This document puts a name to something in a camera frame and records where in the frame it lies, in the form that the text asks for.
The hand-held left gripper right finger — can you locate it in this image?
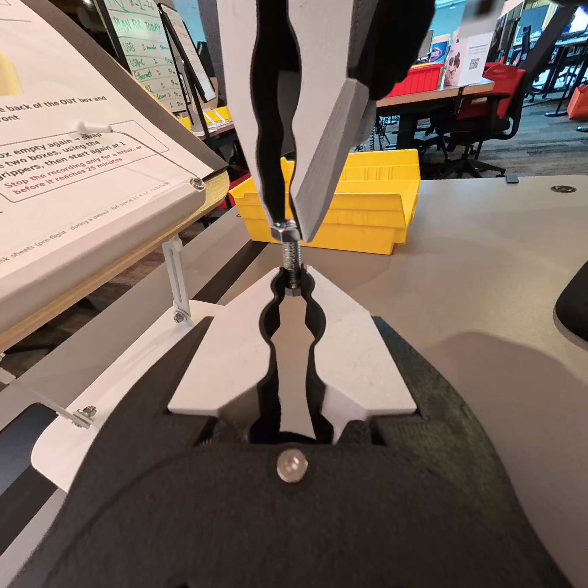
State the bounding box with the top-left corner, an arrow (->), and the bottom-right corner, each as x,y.
301,266 -> 417,443

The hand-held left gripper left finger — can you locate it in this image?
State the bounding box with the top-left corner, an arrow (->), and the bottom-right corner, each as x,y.
168,266 -> 286,437

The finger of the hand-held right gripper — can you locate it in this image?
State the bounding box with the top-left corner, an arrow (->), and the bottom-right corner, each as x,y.
288,0 -> 377,244
216,0 -> 296,227

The silver hex bolt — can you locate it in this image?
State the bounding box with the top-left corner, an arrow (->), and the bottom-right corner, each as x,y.
269,220 -> 302,289

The yellow plastic bin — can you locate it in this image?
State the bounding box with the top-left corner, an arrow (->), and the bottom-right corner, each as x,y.
228,148 -> 421,256

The red storage bin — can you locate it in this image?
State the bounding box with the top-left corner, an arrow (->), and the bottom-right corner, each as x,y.
386,63 -> 445,98

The small easel whiteboard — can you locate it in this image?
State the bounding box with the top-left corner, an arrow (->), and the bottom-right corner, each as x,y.
158,5 -> 217,104

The small yellow tray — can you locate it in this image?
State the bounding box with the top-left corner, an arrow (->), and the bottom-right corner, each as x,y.
177,106 -> 232,131

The wooden office desk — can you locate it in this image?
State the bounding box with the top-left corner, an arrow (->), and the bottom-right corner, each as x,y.
376,80 -> 497,148

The white printed box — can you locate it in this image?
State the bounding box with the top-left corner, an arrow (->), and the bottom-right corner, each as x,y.
443,31 -> 497,88

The whiteboard with green writing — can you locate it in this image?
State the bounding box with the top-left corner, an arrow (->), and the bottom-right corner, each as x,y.
94,0 -> 187,115

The red and black office chair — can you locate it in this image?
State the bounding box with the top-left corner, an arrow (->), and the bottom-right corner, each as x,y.
427,64 -> 526,177

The white tethered pin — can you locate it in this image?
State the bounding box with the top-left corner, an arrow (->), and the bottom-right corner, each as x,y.
76,119 -> 199,184

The clear acrylic support leg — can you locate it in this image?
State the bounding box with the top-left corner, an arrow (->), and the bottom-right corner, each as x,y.
0,365 -> 98,430

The printed instruction sheet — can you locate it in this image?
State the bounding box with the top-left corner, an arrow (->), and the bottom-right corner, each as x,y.
0,0 -> 206,276

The orange bag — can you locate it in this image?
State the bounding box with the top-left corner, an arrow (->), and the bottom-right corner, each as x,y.
567,85 -> 588,121

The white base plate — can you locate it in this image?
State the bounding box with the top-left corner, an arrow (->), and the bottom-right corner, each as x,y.
30,299 -> 226,494

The white slotted support bracket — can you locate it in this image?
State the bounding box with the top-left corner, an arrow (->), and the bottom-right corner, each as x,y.
162,234 -> 194,328

